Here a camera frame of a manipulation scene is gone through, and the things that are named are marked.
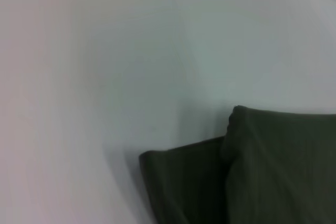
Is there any dark green printed t-shirt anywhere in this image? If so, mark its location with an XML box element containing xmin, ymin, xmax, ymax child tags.
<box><xmin>138</xmin><ymin>105</ymin><xmax>336</xmax><ymax>224</ymax></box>

